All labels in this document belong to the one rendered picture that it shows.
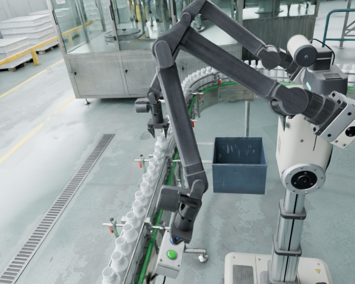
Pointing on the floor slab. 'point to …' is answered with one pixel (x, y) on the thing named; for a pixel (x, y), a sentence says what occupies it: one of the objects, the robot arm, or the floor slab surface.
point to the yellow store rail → (23, 54)
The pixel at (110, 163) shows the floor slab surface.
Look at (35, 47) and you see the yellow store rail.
